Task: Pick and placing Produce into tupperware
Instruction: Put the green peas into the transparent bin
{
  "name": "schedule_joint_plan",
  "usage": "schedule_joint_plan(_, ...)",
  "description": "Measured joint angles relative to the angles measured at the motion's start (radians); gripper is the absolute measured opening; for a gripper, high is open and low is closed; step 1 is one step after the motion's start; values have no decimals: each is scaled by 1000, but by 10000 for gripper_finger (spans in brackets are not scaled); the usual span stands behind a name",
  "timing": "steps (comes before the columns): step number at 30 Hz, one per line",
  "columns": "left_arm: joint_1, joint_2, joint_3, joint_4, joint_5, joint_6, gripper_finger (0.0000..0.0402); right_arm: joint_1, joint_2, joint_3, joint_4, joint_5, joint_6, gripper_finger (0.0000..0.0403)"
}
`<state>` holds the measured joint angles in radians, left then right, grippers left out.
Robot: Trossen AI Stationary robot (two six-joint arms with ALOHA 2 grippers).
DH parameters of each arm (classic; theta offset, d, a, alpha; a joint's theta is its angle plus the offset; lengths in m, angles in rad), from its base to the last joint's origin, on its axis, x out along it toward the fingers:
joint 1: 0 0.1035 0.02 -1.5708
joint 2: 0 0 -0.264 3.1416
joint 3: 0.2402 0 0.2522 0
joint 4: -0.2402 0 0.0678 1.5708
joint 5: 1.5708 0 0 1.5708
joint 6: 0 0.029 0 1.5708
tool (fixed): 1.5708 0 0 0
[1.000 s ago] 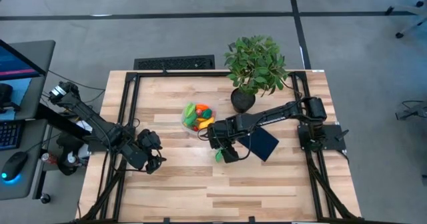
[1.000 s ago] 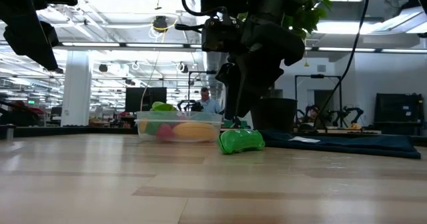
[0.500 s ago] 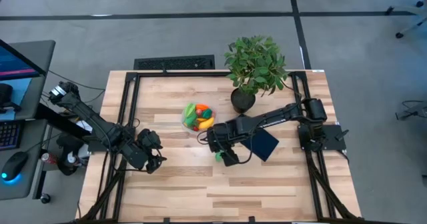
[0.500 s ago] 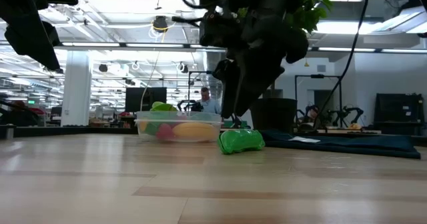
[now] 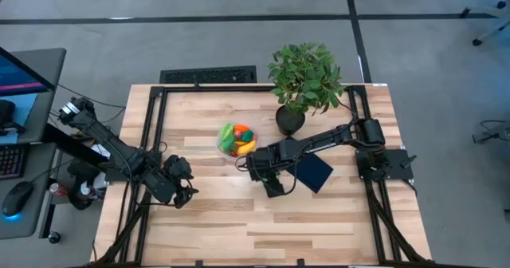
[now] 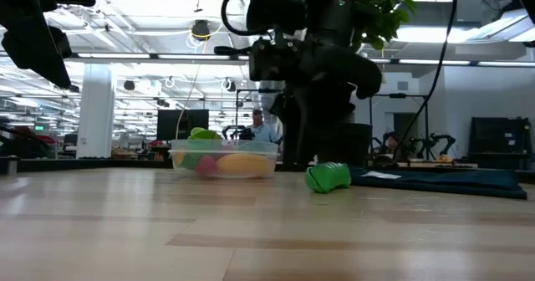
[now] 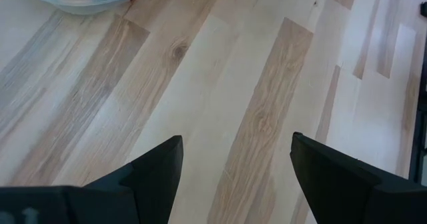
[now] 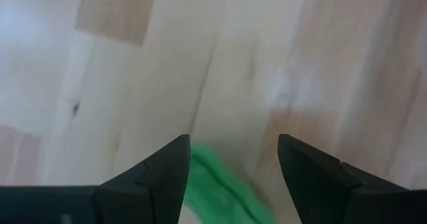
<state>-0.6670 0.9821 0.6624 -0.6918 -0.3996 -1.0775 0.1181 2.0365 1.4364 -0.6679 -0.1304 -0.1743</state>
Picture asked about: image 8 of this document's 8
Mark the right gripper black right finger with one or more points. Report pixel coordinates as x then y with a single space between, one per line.
327 194

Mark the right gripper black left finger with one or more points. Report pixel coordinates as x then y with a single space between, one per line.
156 190

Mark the green toy cucumber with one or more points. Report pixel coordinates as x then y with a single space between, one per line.
220 190

